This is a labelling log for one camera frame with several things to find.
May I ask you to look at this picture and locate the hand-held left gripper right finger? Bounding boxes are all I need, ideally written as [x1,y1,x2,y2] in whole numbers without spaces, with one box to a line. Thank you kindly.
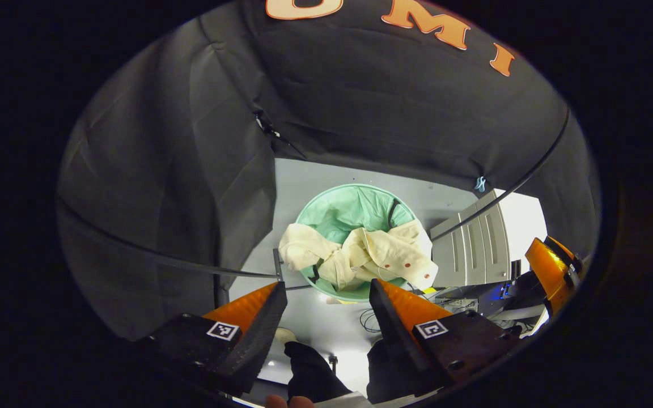
[368,278,524,396]

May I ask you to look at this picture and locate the green laundry hamper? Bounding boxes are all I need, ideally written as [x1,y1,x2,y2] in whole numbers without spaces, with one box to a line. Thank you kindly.
[295,183,435,303]

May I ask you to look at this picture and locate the person's left leg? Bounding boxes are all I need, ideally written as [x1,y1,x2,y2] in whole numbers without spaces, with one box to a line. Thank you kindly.
[284,340,351,404]

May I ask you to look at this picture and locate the cream jacket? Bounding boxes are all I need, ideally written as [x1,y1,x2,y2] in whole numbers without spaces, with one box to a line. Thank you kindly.
[278,219,439,292]

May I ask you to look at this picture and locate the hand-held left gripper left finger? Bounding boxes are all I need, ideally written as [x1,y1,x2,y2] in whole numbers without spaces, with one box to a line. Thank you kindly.
[133,281,289,397]

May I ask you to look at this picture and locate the dark electronic equipment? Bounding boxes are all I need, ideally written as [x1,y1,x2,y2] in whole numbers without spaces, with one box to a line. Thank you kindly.
[434,277,534,339]

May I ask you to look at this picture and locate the black backdrop cloth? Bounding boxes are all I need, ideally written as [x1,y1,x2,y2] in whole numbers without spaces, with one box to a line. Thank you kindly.
[57,0,602,341]

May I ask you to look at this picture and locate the floor cables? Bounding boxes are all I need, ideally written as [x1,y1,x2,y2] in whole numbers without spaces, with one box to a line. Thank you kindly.
[358,308,387,335]

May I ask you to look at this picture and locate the person's right leg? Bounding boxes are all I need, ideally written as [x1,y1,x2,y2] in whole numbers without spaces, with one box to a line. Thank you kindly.
[366,339,418,404]

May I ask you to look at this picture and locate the person's leg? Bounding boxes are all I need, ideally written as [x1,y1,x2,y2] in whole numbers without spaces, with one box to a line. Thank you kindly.
[284,340,351,404]
[366,339,418,404]

